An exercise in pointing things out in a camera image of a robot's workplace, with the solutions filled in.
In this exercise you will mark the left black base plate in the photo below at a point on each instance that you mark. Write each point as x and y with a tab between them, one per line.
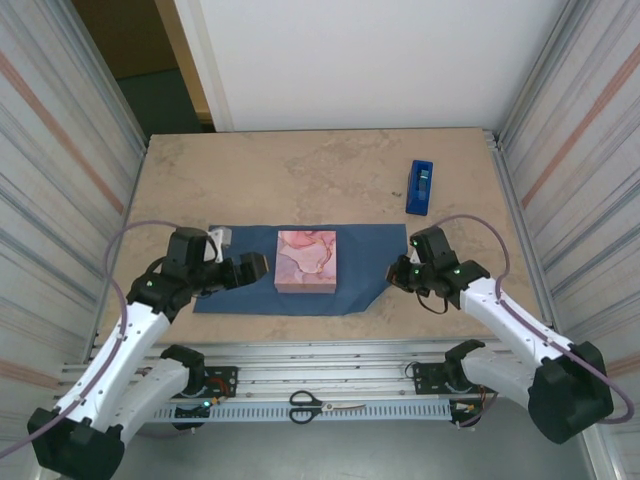
225	380

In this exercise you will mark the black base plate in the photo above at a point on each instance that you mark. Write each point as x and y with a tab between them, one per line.
425	380
225	380

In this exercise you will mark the blue tape dispenser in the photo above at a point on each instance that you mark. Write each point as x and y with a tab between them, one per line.
417	205

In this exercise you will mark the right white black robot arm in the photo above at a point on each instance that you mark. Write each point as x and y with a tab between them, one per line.
570	395

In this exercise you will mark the aluminium rail frame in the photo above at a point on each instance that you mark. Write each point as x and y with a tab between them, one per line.
325	360

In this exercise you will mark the pink marbled gift box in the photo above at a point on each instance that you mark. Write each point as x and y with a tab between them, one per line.
305	260

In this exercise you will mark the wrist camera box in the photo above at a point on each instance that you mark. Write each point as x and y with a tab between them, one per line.
413	257
222	236

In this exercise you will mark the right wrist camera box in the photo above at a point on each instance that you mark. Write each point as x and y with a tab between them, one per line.
413	257

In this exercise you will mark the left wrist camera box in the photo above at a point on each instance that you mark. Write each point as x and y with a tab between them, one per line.
222	236

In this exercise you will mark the tape roll in dispenser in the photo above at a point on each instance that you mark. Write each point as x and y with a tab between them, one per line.
422	181

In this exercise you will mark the blue wrapping paper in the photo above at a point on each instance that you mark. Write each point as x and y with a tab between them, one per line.
360	260

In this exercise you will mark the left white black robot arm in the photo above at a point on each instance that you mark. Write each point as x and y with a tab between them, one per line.
132	350

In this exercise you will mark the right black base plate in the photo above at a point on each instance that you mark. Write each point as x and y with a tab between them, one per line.
425	380

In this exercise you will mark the tan wooden door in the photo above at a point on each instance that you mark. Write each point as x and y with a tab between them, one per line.
181	50

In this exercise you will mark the small black electronics module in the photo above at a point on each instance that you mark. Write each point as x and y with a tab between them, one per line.
462	410
192	411

